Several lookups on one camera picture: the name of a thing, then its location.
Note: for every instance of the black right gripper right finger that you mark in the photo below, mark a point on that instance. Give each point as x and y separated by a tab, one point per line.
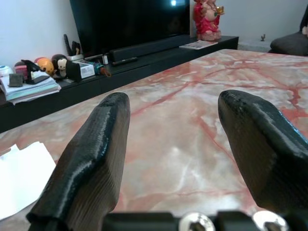
264	144

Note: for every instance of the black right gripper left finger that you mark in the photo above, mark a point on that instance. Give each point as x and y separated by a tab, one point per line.
91	154

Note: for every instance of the white crumpled paper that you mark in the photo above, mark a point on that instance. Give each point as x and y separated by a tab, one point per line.
21	175

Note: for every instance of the black box with white label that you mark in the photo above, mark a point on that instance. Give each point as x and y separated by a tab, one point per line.
80	71

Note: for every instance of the brown and teal tool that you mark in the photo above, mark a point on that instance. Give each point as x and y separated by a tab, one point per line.
102	69

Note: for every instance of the long black tv console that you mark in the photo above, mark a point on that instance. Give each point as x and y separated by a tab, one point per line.
115	72

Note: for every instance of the stack of papers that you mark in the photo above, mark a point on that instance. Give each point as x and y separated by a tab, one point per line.
29	89

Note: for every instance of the brown monkey plush toy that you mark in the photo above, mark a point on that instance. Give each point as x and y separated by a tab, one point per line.
60	65

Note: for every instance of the small white bottle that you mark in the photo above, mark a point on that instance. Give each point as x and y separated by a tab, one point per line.
105	59

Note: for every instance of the black remote control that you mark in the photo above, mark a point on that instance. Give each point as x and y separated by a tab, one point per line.
124	60

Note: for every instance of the black phone stand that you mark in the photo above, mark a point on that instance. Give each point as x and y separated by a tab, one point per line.
33	72

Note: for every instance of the orange round plush toy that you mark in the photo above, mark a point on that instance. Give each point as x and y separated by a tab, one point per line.
45	65

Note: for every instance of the small grey square box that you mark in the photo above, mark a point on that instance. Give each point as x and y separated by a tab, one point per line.
16	80

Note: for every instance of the pink knitted plush toy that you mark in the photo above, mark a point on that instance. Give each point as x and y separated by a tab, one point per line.
20	68

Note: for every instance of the black soundbar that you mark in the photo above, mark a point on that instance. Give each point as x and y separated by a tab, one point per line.
146	48

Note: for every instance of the white printed leaflet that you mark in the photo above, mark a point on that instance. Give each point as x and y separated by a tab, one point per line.
198	44

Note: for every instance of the red laughing buddha statue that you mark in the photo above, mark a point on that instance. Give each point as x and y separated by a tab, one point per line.
208	19

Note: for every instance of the black flat television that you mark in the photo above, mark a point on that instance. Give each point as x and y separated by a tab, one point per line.
130	21

